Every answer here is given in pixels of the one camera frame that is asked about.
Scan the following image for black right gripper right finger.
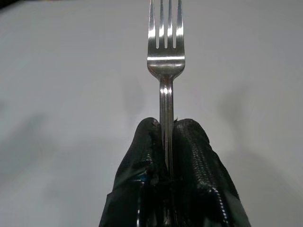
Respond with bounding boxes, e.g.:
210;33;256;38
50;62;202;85
171;117;252;227

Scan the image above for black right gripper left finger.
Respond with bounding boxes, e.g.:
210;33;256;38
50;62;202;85
98;117;170;227

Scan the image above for silver metal fork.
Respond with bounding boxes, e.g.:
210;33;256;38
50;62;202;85
146;0;186;182

